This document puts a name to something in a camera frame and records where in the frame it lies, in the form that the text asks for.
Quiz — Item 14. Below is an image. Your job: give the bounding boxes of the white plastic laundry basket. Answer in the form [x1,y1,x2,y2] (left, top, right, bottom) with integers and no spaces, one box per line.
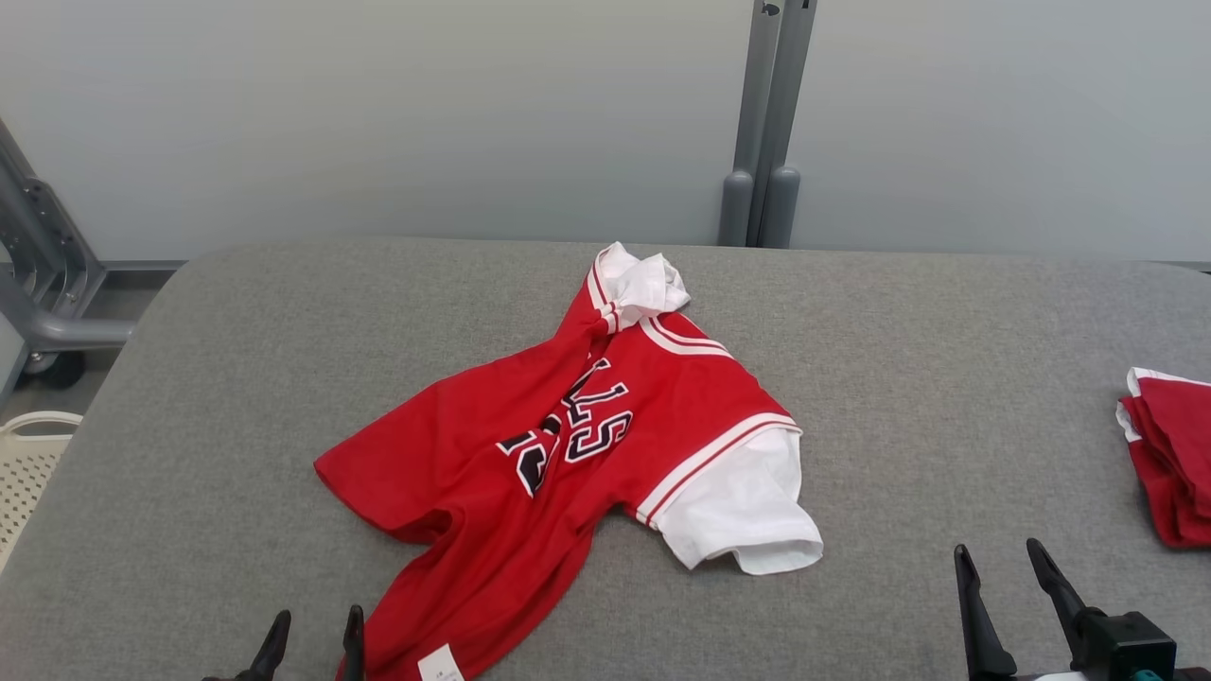
[0,411,84,573]

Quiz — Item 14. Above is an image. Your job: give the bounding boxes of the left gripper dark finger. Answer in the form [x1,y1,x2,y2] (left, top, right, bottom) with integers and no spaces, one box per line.
[232,610,292,681]
[342,605,365,681]

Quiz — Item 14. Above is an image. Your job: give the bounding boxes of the grey metal partition post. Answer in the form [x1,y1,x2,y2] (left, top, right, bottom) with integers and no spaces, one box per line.
[747,0,819,250]
[717,0,786,248]

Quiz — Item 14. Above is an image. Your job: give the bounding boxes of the grey metal cart frame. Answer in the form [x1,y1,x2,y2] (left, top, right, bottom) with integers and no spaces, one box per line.
[0,118,185,389]

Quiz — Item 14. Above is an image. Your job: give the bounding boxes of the red shorts white side stripes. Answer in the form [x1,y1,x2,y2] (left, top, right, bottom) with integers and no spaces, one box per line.
[1115,367,1211,550]

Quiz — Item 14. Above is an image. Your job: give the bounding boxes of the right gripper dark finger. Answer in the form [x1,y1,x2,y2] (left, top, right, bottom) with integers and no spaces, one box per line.
[954,545,1018,681]
[1028,539,1103,668]

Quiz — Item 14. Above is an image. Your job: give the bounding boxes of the grey fabric sofa cushion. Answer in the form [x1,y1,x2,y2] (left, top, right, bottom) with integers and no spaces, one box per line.
[0,236,1211,681]

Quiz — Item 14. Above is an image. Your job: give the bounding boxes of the red jersey shirt white sleeves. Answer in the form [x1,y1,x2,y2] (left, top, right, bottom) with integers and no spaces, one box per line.
[314,241,824,681]

